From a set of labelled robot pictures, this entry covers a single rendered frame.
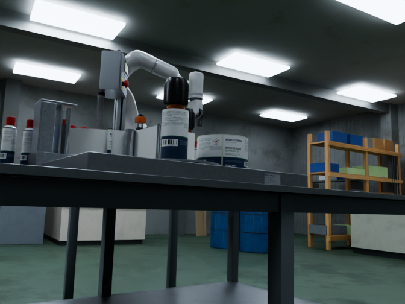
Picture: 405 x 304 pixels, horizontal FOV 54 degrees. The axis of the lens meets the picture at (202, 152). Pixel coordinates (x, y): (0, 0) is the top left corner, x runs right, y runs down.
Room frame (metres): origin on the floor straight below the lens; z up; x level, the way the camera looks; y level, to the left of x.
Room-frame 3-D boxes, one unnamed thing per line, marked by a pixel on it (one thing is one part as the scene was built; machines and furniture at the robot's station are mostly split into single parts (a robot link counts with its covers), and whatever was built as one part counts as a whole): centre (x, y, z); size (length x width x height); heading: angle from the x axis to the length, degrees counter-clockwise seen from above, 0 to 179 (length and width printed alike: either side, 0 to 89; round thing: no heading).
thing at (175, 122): (1.27, 0.09, 1.04); 0.09 x 0.09 x 0.29
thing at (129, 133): (1.62, 0.31, 0.97); 0.05 x 0.05 x 0.19
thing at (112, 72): (1.86, 0.44, 1.38); 0.17 x 0.10 x 0.19; 1
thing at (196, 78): (2.24, 0.05, 1.47); 0.09 x 0.08 x 0.13; 16
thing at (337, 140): (8.62, -3.41, 1.21); 2.61 x 0.71 x 2.41; 120
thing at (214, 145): (1.53, -0.08, 0.95); 0.20 x 0.20 x 0.14
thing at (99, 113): (1.84, 0.50, 1.18); 0.04 x 0.04 x 0.21
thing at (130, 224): (8.24, 2.22, 0.37); 2.03 x 1.61 x 0.75; 30
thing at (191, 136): (1.68, 0.08, 1.03); 0.09 x 0.09 x 0.30
